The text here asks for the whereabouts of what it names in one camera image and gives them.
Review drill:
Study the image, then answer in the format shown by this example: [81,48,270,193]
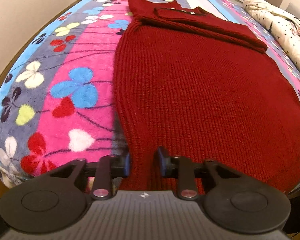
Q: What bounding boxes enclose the red knitted sweater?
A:
[113,0,300,192]

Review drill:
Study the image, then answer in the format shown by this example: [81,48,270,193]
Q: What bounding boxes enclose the colourful floral bed blanket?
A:
[0,0,300,187]

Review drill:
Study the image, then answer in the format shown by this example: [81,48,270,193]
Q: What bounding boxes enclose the cream star-patterned duvet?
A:
[243,0,300,72]

